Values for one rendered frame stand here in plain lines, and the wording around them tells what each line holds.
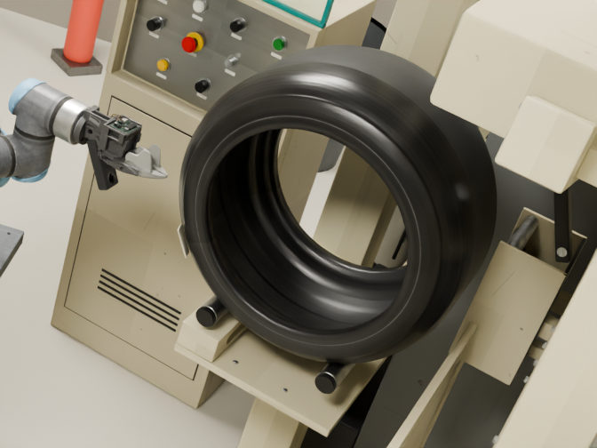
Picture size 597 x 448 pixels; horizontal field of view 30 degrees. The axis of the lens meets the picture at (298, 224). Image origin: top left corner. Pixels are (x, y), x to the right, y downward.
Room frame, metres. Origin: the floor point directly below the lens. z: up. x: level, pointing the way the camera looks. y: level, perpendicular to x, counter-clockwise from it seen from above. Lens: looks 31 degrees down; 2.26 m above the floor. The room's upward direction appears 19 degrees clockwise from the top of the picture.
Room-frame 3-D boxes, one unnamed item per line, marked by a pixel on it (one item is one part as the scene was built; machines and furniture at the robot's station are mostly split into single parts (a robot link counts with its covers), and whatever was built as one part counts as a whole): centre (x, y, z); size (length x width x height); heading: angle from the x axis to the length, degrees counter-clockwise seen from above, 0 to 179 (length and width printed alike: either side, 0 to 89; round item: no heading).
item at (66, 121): (2.06, 0.52, 1.10); 0.10 x 0.05 x 0.09; 164
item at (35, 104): (2.08, 0.60, 1.09); 0.12 x 0.09 x 0.10; 74
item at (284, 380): (1.95, -0.07, 0.80); 0.37 x 0.36 x 0.02; 74
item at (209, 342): (1.99, 0.07, 0.83); 0.36 x 0.09 x 0.06; 164
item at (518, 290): (2.06, -0.49, 1.05); 0.20 x 0.15 x 0.30; 164
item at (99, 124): (2.03, 0.44, 1.10); 0.12 x 0.08 x 0.09; 74
